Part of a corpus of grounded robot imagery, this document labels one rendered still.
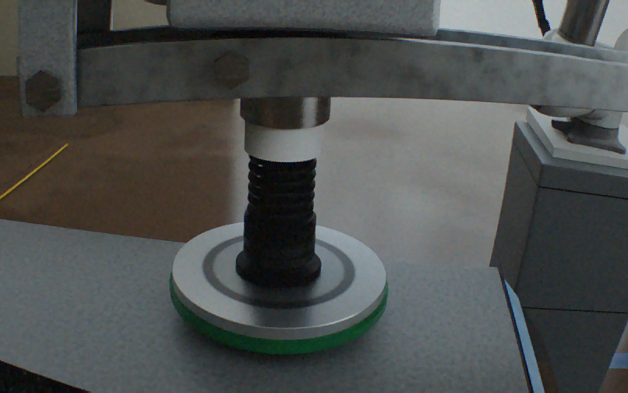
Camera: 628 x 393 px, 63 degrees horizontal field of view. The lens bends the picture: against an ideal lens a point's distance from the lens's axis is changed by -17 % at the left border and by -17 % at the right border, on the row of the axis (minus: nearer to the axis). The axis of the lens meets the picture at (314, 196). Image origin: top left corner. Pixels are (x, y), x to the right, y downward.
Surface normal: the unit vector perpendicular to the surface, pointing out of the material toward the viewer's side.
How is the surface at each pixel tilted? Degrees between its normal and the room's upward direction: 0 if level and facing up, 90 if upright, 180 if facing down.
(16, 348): 0
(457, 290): 0
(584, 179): 90
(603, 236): 90
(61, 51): 90
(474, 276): 0
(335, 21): 113
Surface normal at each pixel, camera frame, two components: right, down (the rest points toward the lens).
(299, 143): 0.43, 0.37
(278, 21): 0.11, 0.72
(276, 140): -0.15, 0.38
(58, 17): 0.15, 0.40
